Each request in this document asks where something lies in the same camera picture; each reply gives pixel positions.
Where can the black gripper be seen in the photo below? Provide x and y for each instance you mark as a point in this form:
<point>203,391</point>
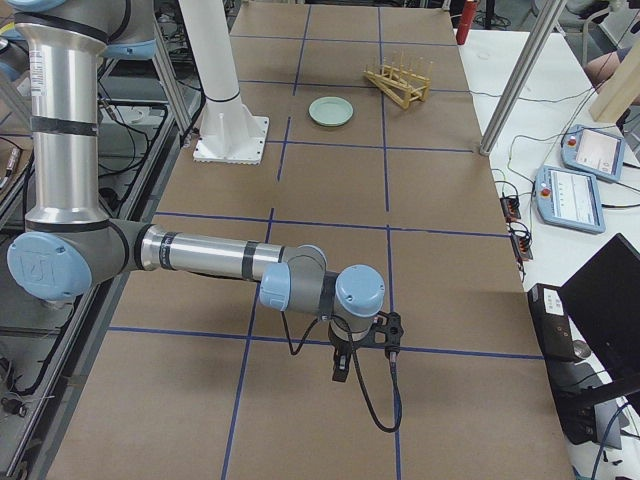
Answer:
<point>342,346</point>

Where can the light green plate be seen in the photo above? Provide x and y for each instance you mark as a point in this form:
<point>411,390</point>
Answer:
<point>330,111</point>

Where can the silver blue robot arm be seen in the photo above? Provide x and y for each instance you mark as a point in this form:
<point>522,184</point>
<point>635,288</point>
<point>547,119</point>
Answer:
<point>75,239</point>

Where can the orange connector block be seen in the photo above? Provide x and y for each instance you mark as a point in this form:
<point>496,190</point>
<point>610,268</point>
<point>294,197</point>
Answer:
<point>510,206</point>
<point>521,244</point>

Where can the black computer box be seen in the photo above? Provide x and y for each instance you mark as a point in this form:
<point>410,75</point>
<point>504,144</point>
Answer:
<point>551,323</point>

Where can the black monitor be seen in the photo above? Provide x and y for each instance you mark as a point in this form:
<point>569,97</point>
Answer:
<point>602,300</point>

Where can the wooden dish rack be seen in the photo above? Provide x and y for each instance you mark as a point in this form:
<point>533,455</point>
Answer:
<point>404,79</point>

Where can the near teach pendant tablet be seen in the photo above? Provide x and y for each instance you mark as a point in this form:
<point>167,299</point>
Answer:
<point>569,199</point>

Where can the teach pendant tablet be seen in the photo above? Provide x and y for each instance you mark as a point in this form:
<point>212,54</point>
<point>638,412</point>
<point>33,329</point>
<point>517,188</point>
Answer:
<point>569,199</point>
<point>593,151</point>

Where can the far teach pendant tablet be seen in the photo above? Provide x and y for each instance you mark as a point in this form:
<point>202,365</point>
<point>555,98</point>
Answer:
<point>593,151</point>

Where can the red cylinder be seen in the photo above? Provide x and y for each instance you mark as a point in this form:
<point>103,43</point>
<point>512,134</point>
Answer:
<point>466,21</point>

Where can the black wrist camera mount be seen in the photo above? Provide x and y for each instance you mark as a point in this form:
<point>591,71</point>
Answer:
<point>386,333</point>

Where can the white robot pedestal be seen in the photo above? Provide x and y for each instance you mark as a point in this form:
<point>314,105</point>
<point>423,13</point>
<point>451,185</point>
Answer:
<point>228,132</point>

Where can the aluminium frame post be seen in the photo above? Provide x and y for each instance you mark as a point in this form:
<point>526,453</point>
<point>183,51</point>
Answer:
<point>527,59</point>

